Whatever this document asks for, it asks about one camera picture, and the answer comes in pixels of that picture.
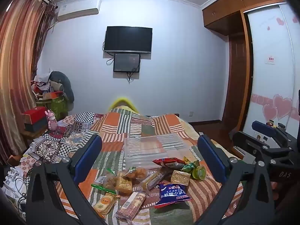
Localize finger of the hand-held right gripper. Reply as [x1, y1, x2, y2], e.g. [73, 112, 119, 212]
[233, 131, 294, 167]
[251, 120, 290, 146]

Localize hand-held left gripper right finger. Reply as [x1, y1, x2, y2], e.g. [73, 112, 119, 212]
[197, 135, 276, 225]

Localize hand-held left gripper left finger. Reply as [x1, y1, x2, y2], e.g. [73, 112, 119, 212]
[25, 134, 104, 225]

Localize beige toast slices packet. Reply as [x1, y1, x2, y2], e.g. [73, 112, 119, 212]
[170, 170, 191, 185]

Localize yellow crisp cake packet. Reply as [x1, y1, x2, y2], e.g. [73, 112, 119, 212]
[115, 172, 134, 195]

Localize red snack bag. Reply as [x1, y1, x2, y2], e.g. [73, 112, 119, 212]
[152, 157, 185, 169]

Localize round cracker packet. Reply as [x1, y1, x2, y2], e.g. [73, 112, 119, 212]
[91, 183, 120, 217]

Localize long clear biscuit packet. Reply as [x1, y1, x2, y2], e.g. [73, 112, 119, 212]
[141, 167, 173, 191]

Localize clear plastic container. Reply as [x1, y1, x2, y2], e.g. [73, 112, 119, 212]
[123, 135, 195, 169]

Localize green jelly cup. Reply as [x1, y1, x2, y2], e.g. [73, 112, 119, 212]
[192, 165, 207, 180]

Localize green snack packet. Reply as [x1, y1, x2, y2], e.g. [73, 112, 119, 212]
[181, 160, 201, 173]

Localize bread packet white label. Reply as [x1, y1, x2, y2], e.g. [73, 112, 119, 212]
[96, 169, 118, 190]

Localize black white patterned cloth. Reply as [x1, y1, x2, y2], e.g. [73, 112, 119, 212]
[14, 112, 104, 169]

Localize white wardrobe door pink hearts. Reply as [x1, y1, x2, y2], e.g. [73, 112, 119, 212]
[242, 2, 300, 146]

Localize fried dough balls packet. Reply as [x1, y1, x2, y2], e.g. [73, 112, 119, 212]
[124, 166, 148, 181]

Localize pink rabbit toy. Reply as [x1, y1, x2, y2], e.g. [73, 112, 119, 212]
[44, 109, 58, 130]

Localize blue snack bag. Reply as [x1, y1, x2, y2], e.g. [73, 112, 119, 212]
[155, 182, 192, 208]

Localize brown wooden door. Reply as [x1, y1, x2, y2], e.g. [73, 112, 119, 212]
[221, 35, 254, 132]

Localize patchwork striped blanket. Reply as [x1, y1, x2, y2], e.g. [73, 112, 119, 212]
[23, 105, 244, 225]

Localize dark box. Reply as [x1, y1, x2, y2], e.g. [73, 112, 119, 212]
[25, 116, 51, 133]

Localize brown wafer packet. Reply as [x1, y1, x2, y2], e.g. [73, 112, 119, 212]
[116, 191, 147, 222]

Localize red box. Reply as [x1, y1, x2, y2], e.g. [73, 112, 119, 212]
[22, 106, 48, 125]

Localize pile of clutter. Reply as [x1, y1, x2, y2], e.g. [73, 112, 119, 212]
[30, 74, 65, 104]

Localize small black monitor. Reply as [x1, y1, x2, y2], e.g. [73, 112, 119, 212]
[113, 53, 141, 73]

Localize striped orange curtain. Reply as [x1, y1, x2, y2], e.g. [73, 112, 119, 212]
[0, 0, 58, 164]

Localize wooden overhead cabinet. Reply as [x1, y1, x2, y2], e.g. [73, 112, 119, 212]
[202, 0, 284, 36]

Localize large black television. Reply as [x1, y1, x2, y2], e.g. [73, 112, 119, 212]
[103, 26, 153, 54]

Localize white air conditioner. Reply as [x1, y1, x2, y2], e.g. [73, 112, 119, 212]
[56, 0, 102, 21]

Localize yellow curved frame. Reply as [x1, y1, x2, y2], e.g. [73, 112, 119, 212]
[108, 96, 139, 113]

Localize white cables and power strip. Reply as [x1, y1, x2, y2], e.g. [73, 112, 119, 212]
[0, 166, 31, 216]

